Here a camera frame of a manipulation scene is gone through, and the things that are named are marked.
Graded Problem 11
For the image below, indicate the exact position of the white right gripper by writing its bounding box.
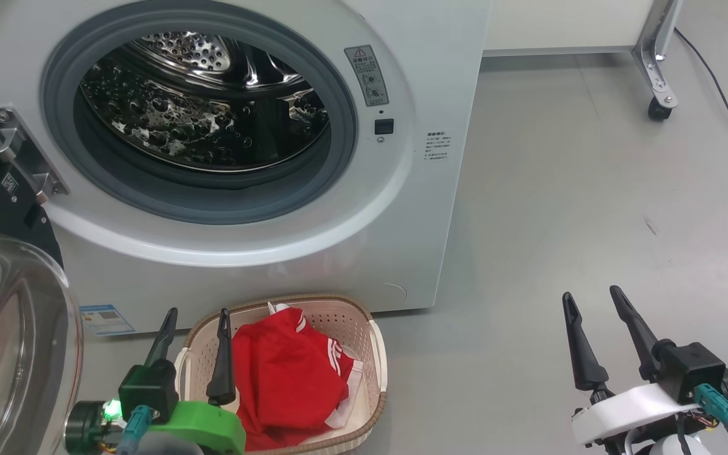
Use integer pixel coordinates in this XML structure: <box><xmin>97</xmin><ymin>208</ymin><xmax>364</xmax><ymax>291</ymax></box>
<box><xmin>562</xmin><ymin>286</ymin><xmax>696</xmax><ymax>449</ymax></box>

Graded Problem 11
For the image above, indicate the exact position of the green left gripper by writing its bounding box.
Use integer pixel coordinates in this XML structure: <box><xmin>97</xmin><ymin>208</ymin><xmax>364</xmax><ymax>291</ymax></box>
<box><xmin>143</xmin><ymin>308</ymin><xmax>246</xmax><ymax>455</ymax></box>

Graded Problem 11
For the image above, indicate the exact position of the red garment with white trim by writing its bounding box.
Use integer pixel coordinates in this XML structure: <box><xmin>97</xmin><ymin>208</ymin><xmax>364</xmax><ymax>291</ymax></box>
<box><xmin>231</xmin><ymin>303</ymin><xmax>365</xmax><ymax>451</ymax></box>

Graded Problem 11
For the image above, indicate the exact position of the white washing machine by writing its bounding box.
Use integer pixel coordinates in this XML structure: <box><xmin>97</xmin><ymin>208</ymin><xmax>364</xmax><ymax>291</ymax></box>
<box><xmin>0</xmin><ymin>0</ymin><xmax>491</xmax><ymax>337</ymax></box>

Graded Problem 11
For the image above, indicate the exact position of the cream perforated laundry basket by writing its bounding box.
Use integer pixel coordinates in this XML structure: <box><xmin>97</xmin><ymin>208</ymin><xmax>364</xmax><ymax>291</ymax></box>
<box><xmin>174</xmin><ymin>294</ymin><xmax>389</xmax><ymax>455</ymax></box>

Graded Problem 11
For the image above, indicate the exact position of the stainless steel washing machine drum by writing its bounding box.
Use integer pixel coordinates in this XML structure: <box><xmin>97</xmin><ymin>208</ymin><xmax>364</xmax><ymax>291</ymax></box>
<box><xmin>80</xmin><ymin>32</ymin><xmax>330</xmax><ymax>173</ymax></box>

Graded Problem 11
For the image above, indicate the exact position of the metal door hinge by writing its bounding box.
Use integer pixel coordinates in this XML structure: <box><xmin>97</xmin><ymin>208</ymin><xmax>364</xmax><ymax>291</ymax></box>
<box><xmin>0</xmin><ymin>107</ymin><xmax>69</xmax><ymax>198</ymax></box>

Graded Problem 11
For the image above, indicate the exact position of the blue energy label sticker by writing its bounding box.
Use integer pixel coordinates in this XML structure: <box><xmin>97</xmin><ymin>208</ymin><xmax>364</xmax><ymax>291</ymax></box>
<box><xmin>80</xmin><ymin>305</ymin><xmax>136</xmax><ymax>336</ymax></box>

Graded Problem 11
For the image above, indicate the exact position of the white cabinet on caster leg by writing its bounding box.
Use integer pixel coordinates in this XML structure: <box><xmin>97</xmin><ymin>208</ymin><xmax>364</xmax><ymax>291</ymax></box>
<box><xmin>483</xmin><ymin>0</ymin><xmax>685</xmax><ymax>122</ymax></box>

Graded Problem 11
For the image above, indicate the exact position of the grey warning sticker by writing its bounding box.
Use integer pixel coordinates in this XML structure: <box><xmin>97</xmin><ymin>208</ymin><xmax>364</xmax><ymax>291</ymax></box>
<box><xmin>344</xmin><ymin>45</ymin><xmax>390</xmax><ymax>107</ymax></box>

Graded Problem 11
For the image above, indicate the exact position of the teal plug left gripper cable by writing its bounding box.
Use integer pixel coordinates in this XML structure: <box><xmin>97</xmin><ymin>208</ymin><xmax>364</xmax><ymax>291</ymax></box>
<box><xmin>116</xmin><ymin>406</ymin><xmax>153</xmax><ymax>455</ymax></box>

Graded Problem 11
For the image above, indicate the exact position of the thin black floor cable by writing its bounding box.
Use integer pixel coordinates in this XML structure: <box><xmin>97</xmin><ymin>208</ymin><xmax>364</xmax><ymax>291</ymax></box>
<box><xmin>674</xmin><ymin>27</ymin><xmax>728</xmax><ymax>171</ymax></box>

